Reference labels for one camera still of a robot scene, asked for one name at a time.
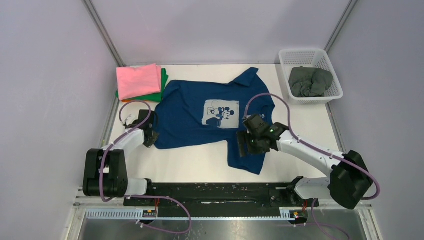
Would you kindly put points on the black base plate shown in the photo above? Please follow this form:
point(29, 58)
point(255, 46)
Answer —
point(215, 200)

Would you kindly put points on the orange folded t-shirt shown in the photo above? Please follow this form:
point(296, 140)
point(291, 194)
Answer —
point(131, 100)

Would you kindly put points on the blue printed t-shirt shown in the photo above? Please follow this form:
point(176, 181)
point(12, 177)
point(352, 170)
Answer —
point(195, 113)

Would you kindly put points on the grey crumpled t-shirt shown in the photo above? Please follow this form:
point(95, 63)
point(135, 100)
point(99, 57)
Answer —
point(309, 82)

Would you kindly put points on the green folded t-shirt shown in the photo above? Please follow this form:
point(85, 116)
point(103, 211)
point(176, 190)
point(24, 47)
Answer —
point(154, 97)

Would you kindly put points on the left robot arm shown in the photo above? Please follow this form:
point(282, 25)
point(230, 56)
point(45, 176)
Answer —
point(106, 168)

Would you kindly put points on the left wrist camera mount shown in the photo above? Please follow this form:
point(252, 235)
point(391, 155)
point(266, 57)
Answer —
point(127, 121)

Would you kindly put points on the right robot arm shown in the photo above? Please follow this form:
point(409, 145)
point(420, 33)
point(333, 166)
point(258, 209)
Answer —
point(346, 179)

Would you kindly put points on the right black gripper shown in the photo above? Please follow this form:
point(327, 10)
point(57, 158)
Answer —
point(243, 136)

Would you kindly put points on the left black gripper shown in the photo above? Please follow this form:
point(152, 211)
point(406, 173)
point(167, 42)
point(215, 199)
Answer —
point(149, 143)

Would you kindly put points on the white plastic basket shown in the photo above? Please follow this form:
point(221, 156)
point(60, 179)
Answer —
point(309, 57)

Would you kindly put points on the pink folded t-shirt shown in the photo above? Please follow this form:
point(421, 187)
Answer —
point(138, 81)

